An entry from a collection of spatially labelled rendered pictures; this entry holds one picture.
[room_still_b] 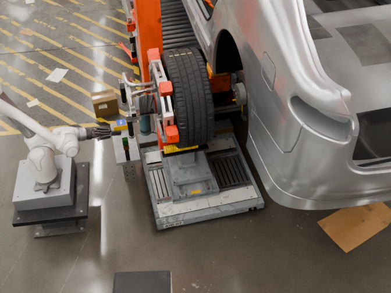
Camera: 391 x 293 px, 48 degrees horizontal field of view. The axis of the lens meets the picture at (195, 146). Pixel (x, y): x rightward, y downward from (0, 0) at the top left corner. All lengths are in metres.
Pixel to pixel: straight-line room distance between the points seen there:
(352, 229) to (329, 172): 1.37
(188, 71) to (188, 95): 0.15
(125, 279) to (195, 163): 1.11
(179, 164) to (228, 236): 0.66
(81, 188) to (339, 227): 1.91
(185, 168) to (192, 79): 0.91
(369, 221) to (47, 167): 2.36
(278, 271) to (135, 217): 1.12
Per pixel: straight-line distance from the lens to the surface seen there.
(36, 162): 3.05
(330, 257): 3.37
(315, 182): 2.29
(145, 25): 3.12
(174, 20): 5.05
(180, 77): 2.74
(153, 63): 2.91
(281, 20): 2.23
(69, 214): 3.18
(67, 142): 2.79
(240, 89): 3.02
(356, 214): 3.63
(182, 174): 3.38
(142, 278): 2.80
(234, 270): 3.20
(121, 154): 3.25
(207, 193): 3.37
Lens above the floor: 2.81
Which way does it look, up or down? 46 degrees down
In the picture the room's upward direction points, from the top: straight up
